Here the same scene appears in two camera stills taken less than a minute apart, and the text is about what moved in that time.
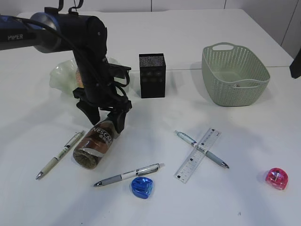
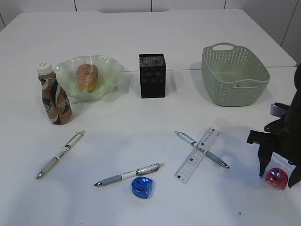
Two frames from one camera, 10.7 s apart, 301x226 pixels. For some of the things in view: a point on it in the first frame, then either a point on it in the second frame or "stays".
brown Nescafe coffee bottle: [94, 145] -> [56, 101]
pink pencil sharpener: [277, 178] stays
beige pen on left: [56, 159] stays
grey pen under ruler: [194, 143] stays
